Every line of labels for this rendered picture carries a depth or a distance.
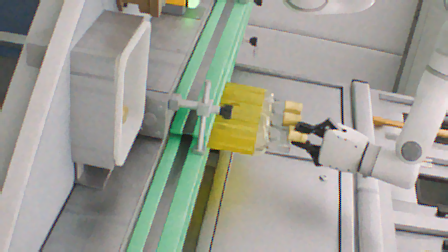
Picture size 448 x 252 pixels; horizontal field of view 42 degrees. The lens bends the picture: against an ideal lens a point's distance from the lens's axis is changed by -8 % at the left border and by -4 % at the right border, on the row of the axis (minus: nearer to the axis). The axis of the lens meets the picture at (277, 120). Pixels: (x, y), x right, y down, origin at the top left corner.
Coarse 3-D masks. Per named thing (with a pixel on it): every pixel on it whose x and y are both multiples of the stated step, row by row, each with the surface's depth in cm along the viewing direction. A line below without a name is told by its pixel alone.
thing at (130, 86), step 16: (144, 32) 107; (128, 48) 95; (144, 48) 108; (128, 64) 110; (144, 64) 110; (128, 80) 112; (144, 80) 112; (128, 96) 114; (144, 96) 114; (128, 112) 116; (128, 128) 113; (128, 144) 109
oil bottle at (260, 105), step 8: (224, 96) 147; (232, 96) 148; (240, 96) 148; (232, 104) 145; (240, 104) 145; (248, 104) 146; (256, 104) 147; (264, 104) 147; (264, 112) 145; (272, 112) 147
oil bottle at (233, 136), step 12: (216, 120) 137; (228, 120) 138; (216, 132) 135; (228, 132) 135; (240, 132) 135; (252, 132) 136; (264, 132) 137; (216, 144) 137; (228, 144) 136; (240, 144) 136; (252, 144) 136; (264, 144) 136
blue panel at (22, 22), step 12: (0, 0) 148; (12, 0) 149; (24, 0) 150; (36, 0) 151; (0, 12) 142; (12, 12) 143; (24, 12) 144; (0, 24) 137; (12, 24) 138; (24, 24) 139; (0, 48) 127; (12, 48) 128
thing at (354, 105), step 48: (288, 96) 190; (336, 96) 195; (384, 96) 201; (384, 144) 175; (432, 144) 183; (384, 192) 156; (432, 192) 163; (192, 240) 131; (384, 240) 140; (432, 240) 145
